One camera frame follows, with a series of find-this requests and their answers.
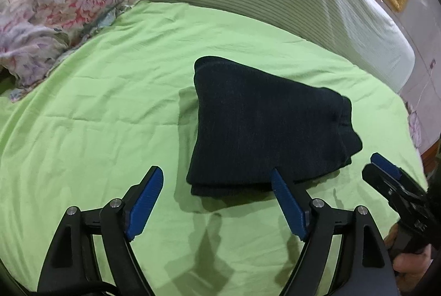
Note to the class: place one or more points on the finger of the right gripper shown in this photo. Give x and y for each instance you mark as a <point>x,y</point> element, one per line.
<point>387,165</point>
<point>385,190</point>

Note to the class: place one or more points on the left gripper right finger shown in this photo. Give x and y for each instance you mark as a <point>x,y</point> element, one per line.
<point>362,266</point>

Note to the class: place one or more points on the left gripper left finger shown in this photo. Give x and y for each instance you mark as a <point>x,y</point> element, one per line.
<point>90,253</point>

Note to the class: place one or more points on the black knitted pants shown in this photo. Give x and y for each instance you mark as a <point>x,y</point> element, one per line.
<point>251,123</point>

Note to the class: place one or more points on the right hand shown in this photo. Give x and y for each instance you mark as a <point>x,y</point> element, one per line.
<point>412,267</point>

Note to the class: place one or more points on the light green bed sheet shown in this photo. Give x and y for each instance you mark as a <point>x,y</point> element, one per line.
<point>125,101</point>

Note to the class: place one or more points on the floral quilt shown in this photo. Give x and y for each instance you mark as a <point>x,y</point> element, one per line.
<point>37,35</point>

